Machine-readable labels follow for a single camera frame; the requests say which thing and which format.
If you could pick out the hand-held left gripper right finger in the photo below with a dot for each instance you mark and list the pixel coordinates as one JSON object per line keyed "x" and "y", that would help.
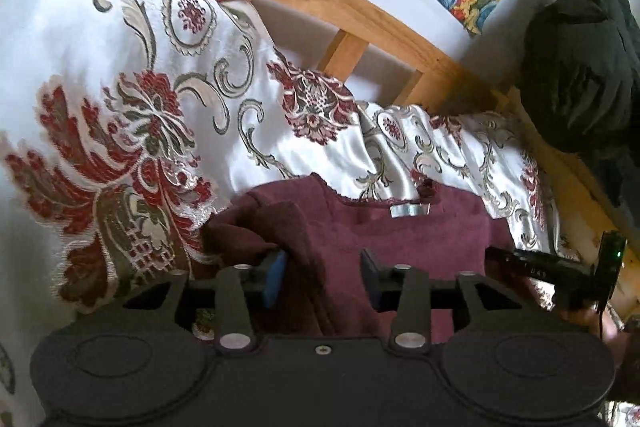
{"x": 372, "y": 282}

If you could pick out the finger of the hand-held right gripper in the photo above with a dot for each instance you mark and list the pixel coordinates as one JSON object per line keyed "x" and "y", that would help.
{"x": 555, "y": 272}

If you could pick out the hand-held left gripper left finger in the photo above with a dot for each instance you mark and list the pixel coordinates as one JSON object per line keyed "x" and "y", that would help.
{"x": 275, "y": 279}

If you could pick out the maroon long-sleeve shirt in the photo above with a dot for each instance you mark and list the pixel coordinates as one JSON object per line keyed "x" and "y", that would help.
{"x": 330, "y": 232}

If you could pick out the person's right hand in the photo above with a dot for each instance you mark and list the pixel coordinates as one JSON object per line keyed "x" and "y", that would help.
{"x": 612, "y": 334}

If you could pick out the dark green jacket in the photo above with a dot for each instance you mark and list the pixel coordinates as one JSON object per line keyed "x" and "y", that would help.
{"x": 580, "y": 72}

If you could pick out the white floral bedspread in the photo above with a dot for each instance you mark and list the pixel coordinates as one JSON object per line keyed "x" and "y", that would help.
{"x": 100, "y": 82}

